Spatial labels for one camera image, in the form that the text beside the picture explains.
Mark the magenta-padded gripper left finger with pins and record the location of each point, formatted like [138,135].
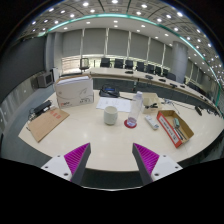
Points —
[77,160]

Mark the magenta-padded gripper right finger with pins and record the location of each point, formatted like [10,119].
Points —
[146,160]

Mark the white remote control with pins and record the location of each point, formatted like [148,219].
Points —
[151,122]

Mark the open red-sided cardboard box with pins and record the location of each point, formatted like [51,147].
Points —
[166,125]

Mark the flat round red coaster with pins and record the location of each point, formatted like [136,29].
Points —
[125,124]

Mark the brown paper envelope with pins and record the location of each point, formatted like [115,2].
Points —
[46,123]

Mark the white ceramic cup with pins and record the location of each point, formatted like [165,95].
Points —
[110,116]

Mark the small open beige cardboard box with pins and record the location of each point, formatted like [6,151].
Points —
[153,99]

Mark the black power strip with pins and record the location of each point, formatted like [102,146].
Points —
[42,107]

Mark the white paper sheet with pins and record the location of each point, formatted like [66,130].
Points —
[113,104]

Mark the white cardboard paper box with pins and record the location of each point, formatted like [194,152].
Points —
[74,92]

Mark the black desk telephone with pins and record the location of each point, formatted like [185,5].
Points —
[109,91]

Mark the long curved conference desk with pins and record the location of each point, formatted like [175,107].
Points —
[123,77]

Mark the grey box television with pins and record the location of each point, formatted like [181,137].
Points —
[45,80]

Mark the black monitor on stand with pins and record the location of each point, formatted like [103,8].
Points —
[84,63]

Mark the row of black office chairs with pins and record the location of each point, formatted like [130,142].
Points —
[119,63]

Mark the group of ceiling lights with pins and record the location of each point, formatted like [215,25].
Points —
[114,1]

